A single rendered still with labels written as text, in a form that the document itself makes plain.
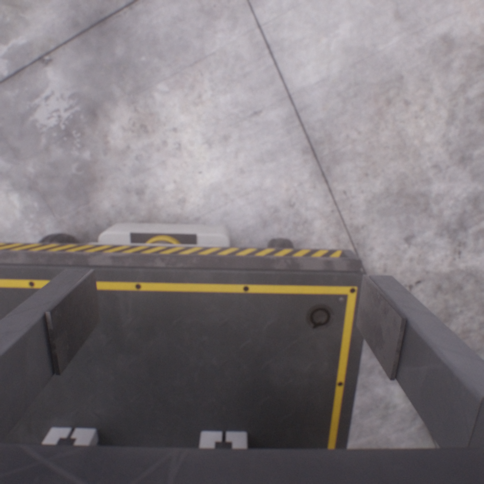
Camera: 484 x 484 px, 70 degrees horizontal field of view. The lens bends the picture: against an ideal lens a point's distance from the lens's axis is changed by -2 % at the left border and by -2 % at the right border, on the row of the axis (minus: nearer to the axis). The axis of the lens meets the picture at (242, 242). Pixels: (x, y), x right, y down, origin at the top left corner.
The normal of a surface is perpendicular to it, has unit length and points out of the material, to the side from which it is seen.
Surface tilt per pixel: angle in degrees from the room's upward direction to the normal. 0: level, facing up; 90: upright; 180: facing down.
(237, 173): 0
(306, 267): 0
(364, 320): 90
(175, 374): 0
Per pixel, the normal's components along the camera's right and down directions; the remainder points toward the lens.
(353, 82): 0.01, 0.29
